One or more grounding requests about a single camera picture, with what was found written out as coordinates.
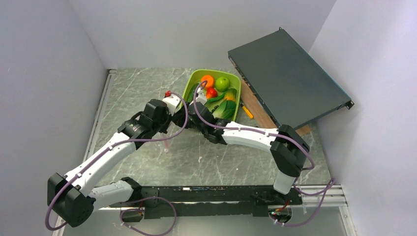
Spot white green toy leek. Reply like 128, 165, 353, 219
212, 100, 237, 119

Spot green plastic tray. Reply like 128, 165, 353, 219
183, 69, 241, 121

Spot clear zip top bag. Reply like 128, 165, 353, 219
153, 132, 171, 153

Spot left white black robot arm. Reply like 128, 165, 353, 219
44, 94, 188, 231

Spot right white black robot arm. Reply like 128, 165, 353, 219
188, 102, 311, 204

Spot green toy cucumber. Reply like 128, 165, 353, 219
185, 83, 199, 103

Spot red toy pepper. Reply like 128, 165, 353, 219
206, 87, 218, 99

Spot orange toy fruit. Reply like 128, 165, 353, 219
200, 75, 215, 90

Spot yellow green toy mango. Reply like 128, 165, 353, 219
223, 88, 238, 102

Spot green toy apple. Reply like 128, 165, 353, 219
214, 76, 230, 92

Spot brown wooden board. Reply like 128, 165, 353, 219
240, 83, 312, 139

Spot dark rack server chassis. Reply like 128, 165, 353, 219
228, 28, 354, 129

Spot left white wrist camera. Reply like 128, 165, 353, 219
162, 90, 182, 116

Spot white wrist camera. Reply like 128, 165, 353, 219
195, 90, 207, 105
162, 90, 182, 116

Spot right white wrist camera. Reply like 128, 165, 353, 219
195, 90, 207, 105

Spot yellow handled screwdriver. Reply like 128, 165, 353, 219
240, 103, 254, 119

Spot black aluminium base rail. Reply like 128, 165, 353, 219
94, 185, 348, 225

